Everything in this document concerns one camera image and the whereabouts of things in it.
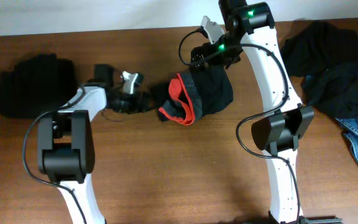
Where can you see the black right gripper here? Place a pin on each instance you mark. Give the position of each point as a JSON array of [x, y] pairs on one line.
[[198, 52]]

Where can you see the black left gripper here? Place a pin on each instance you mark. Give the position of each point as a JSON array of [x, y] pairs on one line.
[[148, 101]]

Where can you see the black pants with red waistband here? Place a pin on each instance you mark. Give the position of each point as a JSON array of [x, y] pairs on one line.
[[189, 96]]

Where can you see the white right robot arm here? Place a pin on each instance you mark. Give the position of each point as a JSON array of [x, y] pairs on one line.
[[277, 130]]

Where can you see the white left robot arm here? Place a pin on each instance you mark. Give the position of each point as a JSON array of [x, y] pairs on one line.
[[65, 147]]

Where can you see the black knit garment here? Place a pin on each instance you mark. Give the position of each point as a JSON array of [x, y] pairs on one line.
[[319, 47]]

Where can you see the black folded cloth pile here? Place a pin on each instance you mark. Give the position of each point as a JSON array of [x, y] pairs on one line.
[[39, 84]]

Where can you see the blue denim jeans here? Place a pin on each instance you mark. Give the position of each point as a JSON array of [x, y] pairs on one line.
[[334, 92]]

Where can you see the black metal rail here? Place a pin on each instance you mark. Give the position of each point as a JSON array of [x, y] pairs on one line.
[[321, 220]]

